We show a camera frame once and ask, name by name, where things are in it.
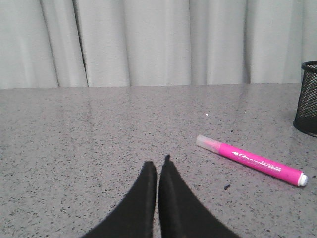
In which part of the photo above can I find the pink highlighter pen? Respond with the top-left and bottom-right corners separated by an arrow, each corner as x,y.
196,135 -> 308,187

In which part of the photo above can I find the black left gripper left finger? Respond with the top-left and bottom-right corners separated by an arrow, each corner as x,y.
83,161 -> 157,238

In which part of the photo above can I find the grey curtain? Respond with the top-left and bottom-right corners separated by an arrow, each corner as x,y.
0,0 -> 317,89

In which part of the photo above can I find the black mesh pen bin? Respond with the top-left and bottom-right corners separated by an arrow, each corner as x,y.
293,61 -> 317,137

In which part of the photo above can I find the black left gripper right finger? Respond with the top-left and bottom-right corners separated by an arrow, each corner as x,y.
158,155 -> 238,238

